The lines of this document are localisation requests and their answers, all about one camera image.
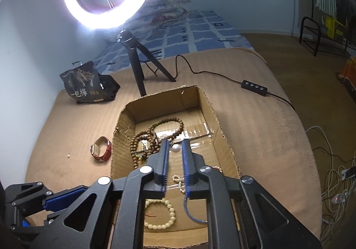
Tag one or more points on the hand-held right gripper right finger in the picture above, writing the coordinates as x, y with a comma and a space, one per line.
185, 160

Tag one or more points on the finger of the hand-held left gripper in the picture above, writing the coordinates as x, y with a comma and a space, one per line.
52, 217
64, 196

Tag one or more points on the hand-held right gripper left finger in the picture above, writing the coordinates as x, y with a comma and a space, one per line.
164, 160

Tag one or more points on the white pearl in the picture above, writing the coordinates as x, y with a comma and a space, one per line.
175, 148

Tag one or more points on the cardboard box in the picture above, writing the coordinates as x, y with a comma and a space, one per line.
205, 115

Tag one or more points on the thin blue bangle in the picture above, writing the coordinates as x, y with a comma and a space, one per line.
187, 211

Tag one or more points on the black tripod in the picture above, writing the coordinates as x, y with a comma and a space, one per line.
136, 70

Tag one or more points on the black snack bag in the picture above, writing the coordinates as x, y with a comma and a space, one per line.
83, 84

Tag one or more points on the blue checked bedsheet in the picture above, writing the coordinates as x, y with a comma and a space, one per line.
194, 34

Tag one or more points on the folded floral quilt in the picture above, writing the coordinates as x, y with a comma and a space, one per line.
167, 12

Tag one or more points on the white power strip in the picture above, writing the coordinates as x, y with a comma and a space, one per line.
349, 173

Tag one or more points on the black clothes rack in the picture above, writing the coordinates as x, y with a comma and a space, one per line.
306, 19

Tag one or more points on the yellow box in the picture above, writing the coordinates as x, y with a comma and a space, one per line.
329, 25

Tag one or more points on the dark hanging jackets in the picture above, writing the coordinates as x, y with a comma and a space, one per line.
346, 4

